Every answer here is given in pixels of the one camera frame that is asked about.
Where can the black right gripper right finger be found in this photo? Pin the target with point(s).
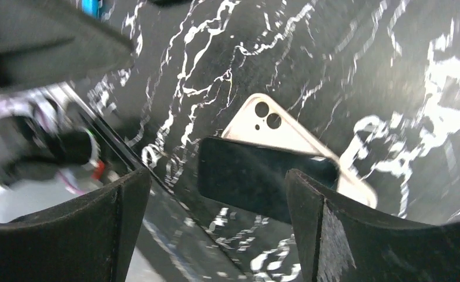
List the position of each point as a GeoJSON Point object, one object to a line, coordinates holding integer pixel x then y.
{"type": "Point", "coordinates": [339, 239]}

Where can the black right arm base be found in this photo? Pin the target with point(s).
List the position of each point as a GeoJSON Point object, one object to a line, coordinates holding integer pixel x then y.
{"type": "Point", "coordinates": [41, 136]}

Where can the black smartphone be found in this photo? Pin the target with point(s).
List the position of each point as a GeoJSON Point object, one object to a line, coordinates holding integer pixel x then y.
{"type": "Point", "coordinates": [252, 177]}

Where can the beige phone case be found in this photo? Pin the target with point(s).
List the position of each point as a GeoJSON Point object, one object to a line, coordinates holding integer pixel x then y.
{"type": "Point", "coordinates": [263, 121]}

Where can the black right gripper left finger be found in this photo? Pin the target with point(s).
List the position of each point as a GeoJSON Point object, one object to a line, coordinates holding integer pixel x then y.
{"type": "Point", "coordinates": [89, 238]}

